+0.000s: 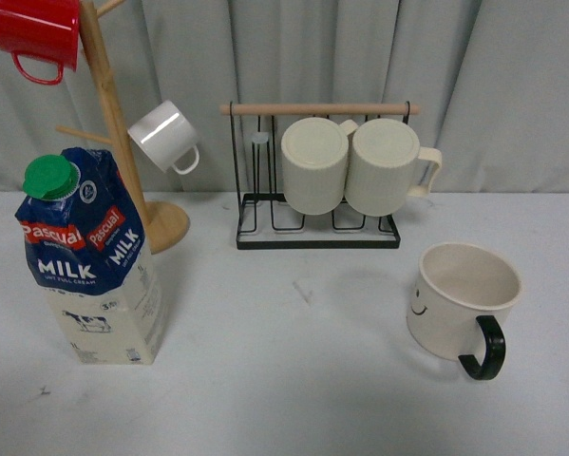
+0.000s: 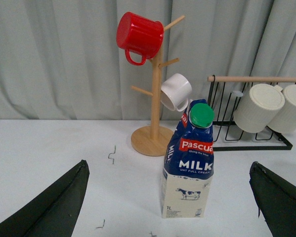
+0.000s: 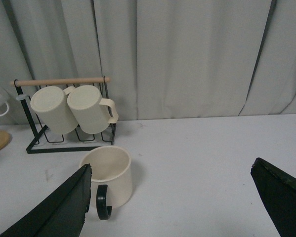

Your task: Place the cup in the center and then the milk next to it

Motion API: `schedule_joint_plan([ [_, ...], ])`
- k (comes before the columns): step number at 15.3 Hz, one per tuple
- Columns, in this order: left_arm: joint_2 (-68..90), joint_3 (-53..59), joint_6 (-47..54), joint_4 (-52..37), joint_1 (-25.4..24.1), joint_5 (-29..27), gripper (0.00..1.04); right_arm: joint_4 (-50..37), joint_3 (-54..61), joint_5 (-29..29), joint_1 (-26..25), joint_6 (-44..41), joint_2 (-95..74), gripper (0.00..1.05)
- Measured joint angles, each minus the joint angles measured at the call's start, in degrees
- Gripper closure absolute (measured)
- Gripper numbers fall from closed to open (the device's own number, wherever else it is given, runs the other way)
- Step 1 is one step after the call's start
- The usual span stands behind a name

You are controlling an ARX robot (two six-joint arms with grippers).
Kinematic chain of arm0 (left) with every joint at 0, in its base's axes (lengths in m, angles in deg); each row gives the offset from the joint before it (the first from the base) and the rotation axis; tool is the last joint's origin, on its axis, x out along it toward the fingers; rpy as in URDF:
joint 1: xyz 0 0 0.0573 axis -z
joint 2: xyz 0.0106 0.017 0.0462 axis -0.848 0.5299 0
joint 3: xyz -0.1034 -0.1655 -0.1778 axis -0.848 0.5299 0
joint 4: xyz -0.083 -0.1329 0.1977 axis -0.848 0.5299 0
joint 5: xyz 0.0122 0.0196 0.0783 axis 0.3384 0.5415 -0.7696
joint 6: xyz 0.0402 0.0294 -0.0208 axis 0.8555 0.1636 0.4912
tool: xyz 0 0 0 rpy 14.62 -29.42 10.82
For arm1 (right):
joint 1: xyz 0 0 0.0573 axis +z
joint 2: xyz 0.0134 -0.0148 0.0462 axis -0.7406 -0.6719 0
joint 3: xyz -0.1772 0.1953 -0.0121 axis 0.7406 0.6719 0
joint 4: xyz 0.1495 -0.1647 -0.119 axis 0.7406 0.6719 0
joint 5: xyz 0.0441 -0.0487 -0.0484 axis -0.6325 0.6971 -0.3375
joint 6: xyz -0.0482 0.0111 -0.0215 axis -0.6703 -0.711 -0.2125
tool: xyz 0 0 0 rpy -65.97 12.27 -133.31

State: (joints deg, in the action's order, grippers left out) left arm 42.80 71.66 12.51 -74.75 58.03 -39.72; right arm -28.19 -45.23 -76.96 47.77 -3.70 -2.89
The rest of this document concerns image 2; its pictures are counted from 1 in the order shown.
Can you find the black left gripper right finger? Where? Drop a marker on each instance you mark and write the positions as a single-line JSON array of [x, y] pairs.
[[276, 200]]

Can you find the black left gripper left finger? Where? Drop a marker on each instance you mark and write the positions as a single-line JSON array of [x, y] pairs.
[[54, 212]]

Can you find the blue Pascual milk carton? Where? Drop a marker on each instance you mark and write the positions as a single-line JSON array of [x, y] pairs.
[[189, 164]]

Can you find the cream ribbed mug right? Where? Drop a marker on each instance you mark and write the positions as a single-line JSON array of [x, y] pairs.
[[285, 121]]

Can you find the cream ribbed mug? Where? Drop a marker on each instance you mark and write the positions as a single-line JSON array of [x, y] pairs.
[[285, 121], [258, 107]]

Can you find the cream ribbed mug left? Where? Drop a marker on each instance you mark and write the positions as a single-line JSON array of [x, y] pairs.
[[258, 107]]

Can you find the wooden mug tree stand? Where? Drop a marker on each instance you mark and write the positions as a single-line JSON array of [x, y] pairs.
[[152, 140]]

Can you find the white ceramic mug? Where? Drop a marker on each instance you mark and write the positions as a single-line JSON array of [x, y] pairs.
[[175, 93]]

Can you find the red plastic mug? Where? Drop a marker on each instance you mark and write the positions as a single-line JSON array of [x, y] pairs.
[[140, 37]]

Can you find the black wire mug rack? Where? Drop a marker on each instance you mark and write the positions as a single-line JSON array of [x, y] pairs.
[[224, 97]]

